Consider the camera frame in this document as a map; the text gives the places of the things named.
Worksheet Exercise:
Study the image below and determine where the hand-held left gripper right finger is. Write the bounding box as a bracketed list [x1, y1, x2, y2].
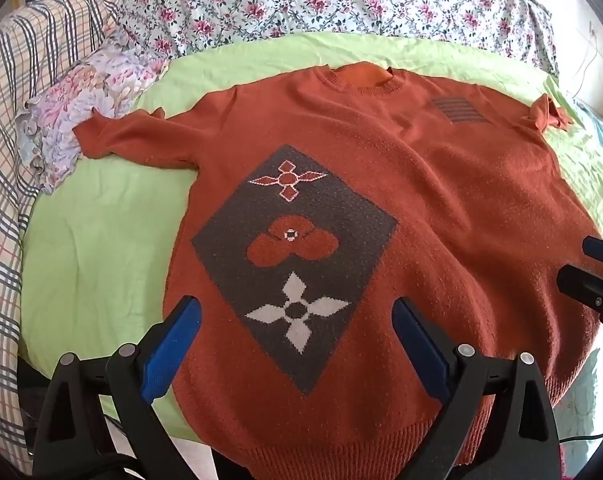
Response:
[392, 297, 565, 480]

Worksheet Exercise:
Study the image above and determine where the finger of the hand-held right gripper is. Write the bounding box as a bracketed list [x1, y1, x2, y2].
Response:
[581, 235, 603, 264]
[556, 264, 603, 325]

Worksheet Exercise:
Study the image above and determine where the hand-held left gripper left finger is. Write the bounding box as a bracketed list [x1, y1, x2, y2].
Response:
[31, 296, 202, 480]

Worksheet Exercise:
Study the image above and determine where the orange knit sweater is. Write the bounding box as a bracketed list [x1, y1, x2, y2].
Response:
[72, 61, 603, 480]

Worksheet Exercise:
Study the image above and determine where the light green bed sheet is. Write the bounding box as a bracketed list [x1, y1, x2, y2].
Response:
[18, 30, 603, 441]

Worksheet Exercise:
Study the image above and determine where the pastel floral ruffled pillow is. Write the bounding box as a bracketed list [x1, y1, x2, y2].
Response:
[15, 41, 170, 197]

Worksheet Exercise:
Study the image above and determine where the plaid blanket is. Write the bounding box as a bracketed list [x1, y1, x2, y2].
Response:
[0, 0, 128, 461]

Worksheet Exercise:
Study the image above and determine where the black cable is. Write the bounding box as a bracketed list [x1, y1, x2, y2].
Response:
[559, 429, 603, 445]

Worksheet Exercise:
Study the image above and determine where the white wall cable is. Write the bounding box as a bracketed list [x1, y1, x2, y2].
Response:
[570, 22, 603, 98]

